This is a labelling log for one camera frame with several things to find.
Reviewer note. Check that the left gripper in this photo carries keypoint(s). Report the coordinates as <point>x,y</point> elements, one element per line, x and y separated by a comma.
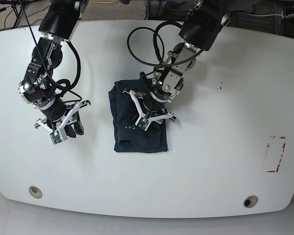
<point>148,107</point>

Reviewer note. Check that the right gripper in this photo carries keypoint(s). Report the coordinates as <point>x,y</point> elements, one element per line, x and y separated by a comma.
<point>64,115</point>

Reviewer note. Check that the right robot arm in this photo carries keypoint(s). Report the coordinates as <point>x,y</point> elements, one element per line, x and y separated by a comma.
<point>38,87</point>

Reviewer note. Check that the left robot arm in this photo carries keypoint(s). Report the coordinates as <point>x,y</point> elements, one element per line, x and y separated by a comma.
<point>199,32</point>

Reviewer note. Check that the left table grommet hole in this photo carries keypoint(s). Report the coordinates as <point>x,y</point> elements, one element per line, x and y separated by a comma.
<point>35,192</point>

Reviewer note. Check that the table grommet hole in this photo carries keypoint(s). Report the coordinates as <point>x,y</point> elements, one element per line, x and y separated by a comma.
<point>35,192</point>
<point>250,202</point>

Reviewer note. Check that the right table grommet hole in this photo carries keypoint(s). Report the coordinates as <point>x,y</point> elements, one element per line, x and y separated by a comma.
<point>250,202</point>

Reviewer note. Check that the red tape rectangle marking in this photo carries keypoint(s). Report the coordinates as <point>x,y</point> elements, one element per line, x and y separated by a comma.
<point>274,153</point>

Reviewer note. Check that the white power strip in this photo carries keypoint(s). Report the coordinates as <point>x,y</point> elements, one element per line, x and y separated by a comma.
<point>288,13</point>

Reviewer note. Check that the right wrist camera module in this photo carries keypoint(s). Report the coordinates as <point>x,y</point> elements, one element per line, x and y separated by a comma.
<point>58,136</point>

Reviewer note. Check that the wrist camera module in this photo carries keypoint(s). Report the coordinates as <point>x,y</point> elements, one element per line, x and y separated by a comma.
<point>58,136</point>
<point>143,123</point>

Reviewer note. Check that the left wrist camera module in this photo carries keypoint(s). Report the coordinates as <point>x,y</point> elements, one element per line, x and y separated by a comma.
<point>143,123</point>

